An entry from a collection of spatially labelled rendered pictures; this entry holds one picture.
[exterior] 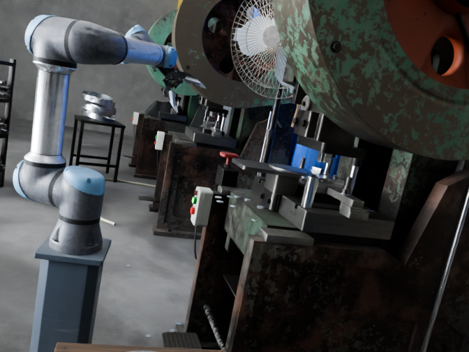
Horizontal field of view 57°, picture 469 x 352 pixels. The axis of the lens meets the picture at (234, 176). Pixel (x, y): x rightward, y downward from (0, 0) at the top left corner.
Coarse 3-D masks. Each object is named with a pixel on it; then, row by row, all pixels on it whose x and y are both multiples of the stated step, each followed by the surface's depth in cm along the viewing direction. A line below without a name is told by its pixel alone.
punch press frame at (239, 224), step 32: (288, 64) 149; (448, 64) 126; (384, 160) 160; (416, 160) 128; (352, 192) 159; (384, 192) 137; (416, 192) 130; (224, 224) 158; (256, 224) 127; (288, 224) 124
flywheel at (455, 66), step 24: (384, 0) 92; (408, 0) 94; (432, 0) 95; (456, 0) 92; (408, 24) 95; (432, 24) 97; (456, 24) 98; (408, 48) 96; (456, 48) 102; (432, 72) 99; (456, 72) 101
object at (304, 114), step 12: (312, 108) 137; (300, 120) 137; (312, 120) 132; (324, 120) 130; (300, 132) 136; (312, 132) 133; (324, 132) 131; (336, 132) 132; (336, 144) 133; (348, 144) 134
